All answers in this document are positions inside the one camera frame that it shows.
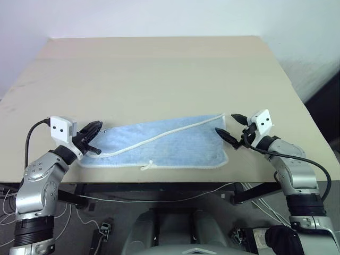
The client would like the dark rounded shape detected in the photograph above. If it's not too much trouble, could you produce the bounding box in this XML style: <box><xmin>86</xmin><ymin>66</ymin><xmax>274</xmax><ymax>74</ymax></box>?
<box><xmin>265</xmin><ymin>225</ymin><xmax>303</xmax><ymax>255</ymax></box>

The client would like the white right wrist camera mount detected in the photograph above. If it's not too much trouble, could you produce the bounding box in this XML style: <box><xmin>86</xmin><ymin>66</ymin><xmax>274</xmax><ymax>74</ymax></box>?
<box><xmin>247</xmin><ymin>108</ymin><xmax>274</xmax><ymax>148</ymax></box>

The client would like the light blue towel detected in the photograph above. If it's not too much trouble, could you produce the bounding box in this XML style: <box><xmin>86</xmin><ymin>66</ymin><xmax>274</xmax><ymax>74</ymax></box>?
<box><xmin>78</xmin><ymin>113</ymin><xmax>230</xmax><ymax>171</ymax></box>

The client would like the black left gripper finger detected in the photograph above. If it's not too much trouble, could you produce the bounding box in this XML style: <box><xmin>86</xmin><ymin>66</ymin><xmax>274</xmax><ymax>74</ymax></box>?
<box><xmin>86</xmin><ymin>144</ymin><xmax>102</xmax><ymax>156</ymax></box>
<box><xmin>79</xmin><ymin>121</ymin><xmax>104</xmax><ymax>141</ymax></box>

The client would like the power strip with plugs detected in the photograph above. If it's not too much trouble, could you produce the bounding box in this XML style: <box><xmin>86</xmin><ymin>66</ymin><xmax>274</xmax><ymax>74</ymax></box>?
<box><xmin>229</xmin><ymin>226</ymin><xmax>269</xmax><ymax>251</ymax></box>

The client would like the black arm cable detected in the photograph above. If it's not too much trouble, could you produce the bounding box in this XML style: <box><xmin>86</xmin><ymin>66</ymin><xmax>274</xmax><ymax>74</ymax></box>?
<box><xmin>24</xmin><ymin>118</ymin><xmax>52</xmax><ymax>171</ymax></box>
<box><xmin>243</xmin><ymin>132</ymin><xmax>332</xmax><ymax>204</ymax></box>

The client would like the black table frame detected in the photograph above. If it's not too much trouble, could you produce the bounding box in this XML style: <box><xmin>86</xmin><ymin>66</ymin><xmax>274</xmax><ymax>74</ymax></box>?
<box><xmin>56</xmin><ymin>182</ymin><xmax>283</xmax><ymax>209</ymax></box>

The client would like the thin white cable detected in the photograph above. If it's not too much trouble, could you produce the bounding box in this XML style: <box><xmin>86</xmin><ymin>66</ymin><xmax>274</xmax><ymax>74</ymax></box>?
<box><xmin>57</xmin><ymin>182</ymin><xmax>241</xmax><ymax>204</ymax></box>

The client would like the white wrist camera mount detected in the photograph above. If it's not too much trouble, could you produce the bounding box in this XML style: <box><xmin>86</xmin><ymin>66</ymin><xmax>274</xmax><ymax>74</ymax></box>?
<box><xmin>49</xmin><ymin>115</ymin><xmax>82</xmax><ymax>160</ymax></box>
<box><xmin>247</xmin><ymin>108</ymin><xmax>274</xmax><ymax>148</ymax></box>

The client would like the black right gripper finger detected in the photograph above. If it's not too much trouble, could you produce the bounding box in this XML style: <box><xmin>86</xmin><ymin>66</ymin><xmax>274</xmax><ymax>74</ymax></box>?
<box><xmin>230</xmin><ymin>113</ymin><xmax>248</xmax><ymax>125</ymax></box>
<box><xmin>214</xmin><ymin>127</ymin><xmax>242</xmax><ymax>150</ymax></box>

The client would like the small black floor device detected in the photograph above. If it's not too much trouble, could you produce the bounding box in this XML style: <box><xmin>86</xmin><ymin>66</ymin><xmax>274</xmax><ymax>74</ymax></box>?
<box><xmin>91</xmin><ymin>217</ymin><xmax>114</xmax><ymax>249</ymax></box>

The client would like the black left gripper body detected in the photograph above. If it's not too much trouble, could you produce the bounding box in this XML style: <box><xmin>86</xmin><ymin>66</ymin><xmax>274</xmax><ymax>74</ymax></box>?
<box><xmin>74</xmin><ymin>130</ymin><xmax>93</xmax><ymax>158</ymax></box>

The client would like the dark cabinet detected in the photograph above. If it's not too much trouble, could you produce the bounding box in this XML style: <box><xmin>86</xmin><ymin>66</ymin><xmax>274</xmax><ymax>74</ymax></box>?
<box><xmin>304</xmin><ymin>75</ymin><xmax>340</xmax><ymax>172</ymax></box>

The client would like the white cable bundle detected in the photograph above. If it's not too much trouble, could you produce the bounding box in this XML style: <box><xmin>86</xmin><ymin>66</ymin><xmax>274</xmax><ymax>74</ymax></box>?
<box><xmin>251</xmin><ymin>198</ymin><xmax>292</xmax><ymax>228</ymax></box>
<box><xmin>0</xmin><ymin>185</ymin><xmax>19</xmax><ymax>226</ymax></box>

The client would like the silver robot torso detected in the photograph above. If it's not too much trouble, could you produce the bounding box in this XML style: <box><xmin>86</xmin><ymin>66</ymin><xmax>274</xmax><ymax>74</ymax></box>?
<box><xmin>121</xmin><ymin>207</ymin><xmax>232</xmax><ymax>255</ymax></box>

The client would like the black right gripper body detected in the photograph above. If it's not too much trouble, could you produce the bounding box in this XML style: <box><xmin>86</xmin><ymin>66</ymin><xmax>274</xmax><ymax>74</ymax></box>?
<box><xmin>240</xmin><ymin>123</ymin><xmax>258</xmax><ymax>148</ymax></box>

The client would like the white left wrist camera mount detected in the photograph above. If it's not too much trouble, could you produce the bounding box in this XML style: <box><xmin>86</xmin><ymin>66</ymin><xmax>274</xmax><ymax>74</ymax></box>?
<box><xmin>49</xmin><ymin>115</ymin><xmax>82</xmax><ymax>160</ymax></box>

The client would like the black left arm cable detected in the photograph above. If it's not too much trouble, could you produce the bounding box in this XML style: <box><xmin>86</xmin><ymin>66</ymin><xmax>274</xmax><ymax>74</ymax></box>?
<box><xmin>24</xmin><ymin>118</ymin><xmax>52</xmax><ymax>171</ymax></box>

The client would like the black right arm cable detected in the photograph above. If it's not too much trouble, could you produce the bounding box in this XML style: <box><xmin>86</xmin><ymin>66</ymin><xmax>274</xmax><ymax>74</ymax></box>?
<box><xmin>243</xmin><ymin>132</ymin><xmax>332</xmax><ymax>204</ymax></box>

